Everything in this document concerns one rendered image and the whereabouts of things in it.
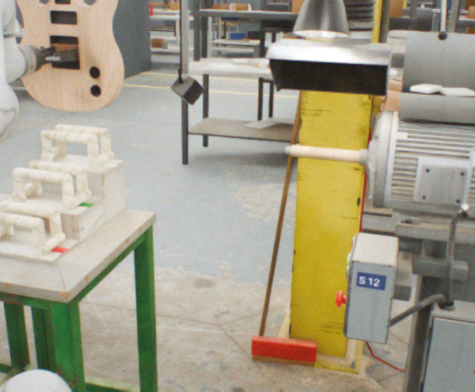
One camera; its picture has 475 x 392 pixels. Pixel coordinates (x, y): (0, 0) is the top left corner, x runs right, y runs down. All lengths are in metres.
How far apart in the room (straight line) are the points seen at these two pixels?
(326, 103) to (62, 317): 1.38
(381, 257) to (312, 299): 1.47
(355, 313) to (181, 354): 1.68
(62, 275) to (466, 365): 1.06
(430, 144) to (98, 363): 1.95
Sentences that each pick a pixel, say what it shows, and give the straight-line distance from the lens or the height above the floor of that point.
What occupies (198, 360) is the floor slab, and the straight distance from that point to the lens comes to 2.93.
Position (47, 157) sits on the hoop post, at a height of 1.12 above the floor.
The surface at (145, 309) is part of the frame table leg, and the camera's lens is 2.18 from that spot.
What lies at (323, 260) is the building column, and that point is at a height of 0.51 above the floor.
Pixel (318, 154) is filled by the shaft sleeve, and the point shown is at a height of 1.25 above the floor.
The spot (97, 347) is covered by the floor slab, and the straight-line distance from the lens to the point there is 3.07.
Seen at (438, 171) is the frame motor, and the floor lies 1.27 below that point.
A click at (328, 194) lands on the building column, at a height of 0.82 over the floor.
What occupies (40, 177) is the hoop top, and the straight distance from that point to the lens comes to 1.89.
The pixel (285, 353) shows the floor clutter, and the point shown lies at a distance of 2.87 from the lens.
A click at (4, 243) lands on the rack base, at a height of 0.94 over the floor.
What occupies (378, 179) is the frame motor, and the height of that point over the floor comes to 1.24.
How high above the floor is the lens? 1.70
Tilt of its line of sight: 20 degrees down
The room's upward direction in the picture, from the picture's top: 1 degrees clockwise
